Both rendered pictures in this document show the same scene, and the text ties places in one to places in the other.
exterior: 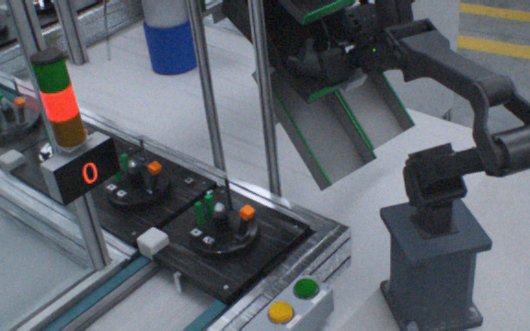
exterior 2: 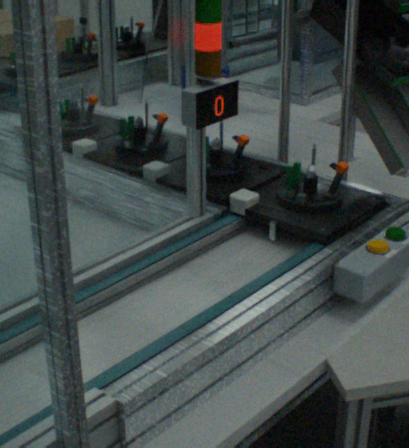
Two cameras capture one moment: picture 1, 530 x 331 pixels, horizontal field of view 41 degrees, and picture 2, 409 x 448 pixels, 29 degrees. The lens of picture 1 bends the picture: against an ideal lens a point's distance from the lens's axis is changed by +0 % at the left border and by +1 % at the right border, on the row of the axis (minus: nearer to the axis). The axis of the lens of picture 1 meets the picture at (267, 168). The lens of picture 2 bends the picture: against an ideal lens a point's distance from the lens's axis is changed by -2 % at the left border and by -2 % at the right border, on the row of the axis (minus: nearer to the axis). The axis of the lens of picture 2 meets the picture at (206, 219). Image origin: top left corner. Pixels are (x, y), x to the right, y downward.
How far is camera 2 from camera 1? 66 cm
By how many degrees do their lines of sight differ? 11
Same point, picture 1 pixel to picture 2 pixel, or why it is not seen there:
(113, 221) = not seen: hidden behind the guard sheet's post
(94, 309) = (195, 246)
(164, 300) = (257, 247)
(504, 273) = not seen: outside the picture
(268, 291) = (361, 236)
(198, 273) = (294, 221)
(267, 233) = (349, 201)
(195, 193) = (271, 174)
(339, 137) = (403, 136)
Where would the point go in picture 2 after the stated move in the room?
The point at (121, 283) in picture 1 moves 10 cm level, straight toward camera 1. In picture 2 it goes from (218, 230) to (237, 251)
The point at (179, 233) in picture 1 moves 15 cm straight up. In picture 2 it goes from (266, 197) to (268, 129)
